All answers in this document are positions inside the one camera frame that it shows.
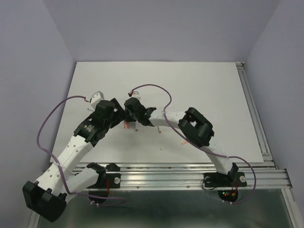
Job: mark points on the orange tip tan marker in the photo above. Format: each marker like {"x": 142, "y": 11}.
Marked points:
{"x": 127, "y": 125}

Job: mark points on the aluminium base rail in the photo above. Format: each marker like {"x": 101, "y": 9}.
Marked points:
{"x": 189, "y": 176}

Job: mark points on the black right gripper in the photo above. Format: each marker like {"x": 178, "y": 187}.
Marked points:
{"x": 128, "y": 118}

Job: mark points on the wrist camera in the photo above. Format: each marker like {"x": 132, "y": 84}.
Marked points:
{"x": 95, "y": 99}
{"x": 134, "y": 94}

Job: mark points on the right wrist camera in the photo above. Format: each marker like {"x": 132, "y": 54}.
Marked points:
{"x": 134, "y": 94}

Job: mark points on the aluminium side rail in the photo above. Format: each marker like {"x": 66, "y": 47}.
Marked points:
{"x": 268, "y": 160}

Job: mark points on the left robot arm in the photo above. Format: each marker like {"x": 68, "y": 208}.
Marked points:
{"x": 50, "y": 193}

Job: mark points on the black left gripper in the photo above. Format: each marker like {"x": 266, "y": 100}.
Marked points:
{"x": 119, "y": 115}

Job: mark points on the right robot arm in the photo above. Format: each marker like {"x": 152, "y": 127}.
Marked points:
{"x": 191, "y": 124}

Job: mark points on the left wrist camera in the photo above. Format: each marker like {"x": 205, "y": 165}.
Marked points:
{"x": 95, "y": 99}

